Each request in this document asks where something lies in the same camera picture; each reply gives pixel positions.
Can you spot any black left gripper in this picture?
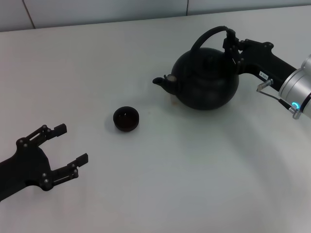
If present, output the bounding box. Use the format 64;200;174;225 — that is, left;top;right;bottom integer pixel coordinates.
0;123;89;202

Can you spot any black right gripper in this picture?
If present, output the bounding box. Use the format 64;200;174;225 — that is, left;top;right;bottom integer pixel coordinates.
222;28;298;93

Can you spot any black round teapot with handle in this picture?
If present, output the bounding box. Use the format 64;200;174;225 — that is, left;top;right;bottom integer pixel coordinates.
152;26;240;111

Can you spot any small black teacup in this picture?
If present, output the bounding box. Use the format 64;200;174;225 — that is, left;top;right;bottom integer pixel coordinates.
113;106;140;133

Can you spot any right gripper cable with plug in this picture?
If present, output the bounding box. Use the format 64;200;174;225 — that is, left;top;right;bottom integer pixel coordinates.
255;79;302;120

